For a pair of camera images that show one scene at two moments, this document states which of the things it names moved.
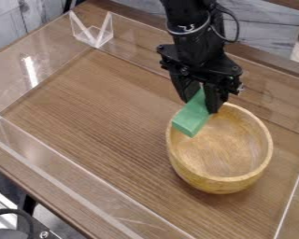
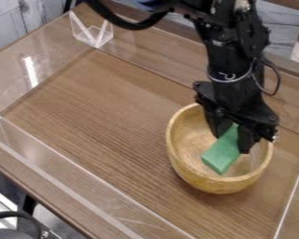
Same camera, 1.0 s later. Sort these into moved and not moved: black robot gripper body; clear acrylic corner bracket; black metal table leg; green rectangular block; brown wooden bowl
Moved: black robot gripper body; green rectangular block
Not moved: black metal table leg; clear acrylic corner bracket; brown wooden bowl
